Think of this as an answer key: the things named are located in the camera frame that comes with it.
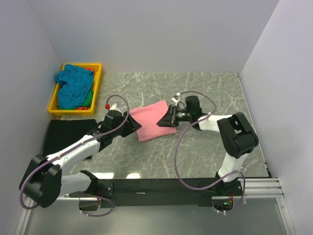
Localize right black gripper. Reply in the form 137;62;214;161
157;104;193;128

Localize green t shirt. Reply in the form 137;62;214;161
57;90;94;110

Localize folded black t shirt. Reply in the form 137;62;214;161
43;119;96;157

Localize yellow plastic bin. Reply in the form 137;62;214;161
48;63;102;116

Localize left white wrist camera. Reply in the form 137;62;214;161
105;103;121;113

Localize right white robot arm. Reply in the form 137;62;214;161
157;93;259;195

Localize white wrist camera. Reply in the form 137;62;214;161
171;93;181;106
105;103;121;113

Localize aluminium rail frame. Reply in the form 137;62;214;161
15;178;295;235

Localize teal t shirt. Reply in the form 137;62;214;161
56;64;94;108

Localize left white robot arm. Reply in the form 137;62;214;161
19;110;142;210

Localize pink t shirt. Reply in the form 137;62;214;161
130;100;177;142

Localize black base beam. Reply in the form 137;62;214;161
68;177;243;211

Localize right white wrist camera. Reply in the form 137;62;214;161
171;93;181;106

